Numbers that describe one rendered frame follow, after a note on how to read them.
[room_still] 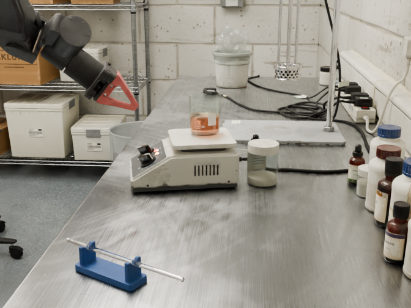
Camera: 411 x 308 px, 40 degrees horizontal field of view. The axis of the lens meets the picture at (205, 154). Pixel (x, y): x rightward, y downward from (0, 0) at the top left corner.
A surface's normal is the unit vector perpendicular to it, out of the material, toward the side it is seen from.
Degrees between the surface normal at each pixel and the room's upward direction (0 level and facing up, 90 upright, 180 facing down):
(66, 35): 63
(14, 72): 86
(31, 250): 0
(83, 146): 92
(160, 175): 90
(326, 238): 0
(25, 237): 0
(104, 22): 90
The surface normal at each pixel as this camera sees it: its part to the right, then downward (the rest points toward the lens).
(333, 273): 0.00, -0.96
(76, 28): 0.50, -0.21
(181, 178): 0.15, 0.29
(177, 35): -0.08, 0.29
